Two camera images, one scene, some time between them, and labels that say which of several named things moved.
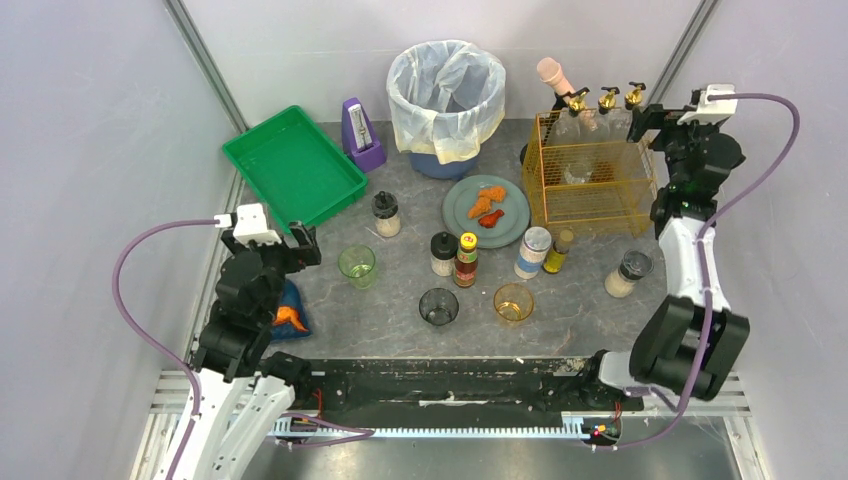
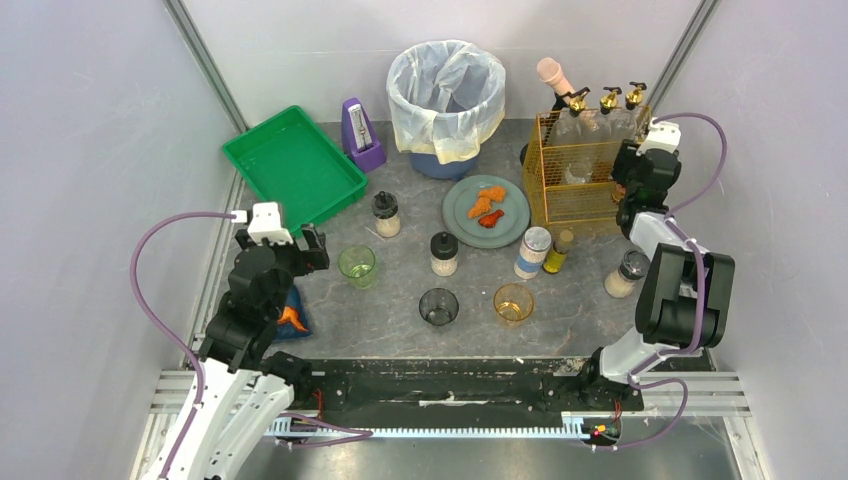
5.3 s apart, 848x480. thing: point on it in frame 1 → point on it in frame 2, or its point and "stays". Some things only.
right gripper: (654, 120) → (626, 162)
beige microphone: (550, 73) stays
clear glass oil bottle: (606, 140) stays
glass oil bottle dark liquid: (573, 141) stays
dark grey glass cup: (438, 306) stays
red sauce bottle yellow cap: (466, 265) → (618, 193)
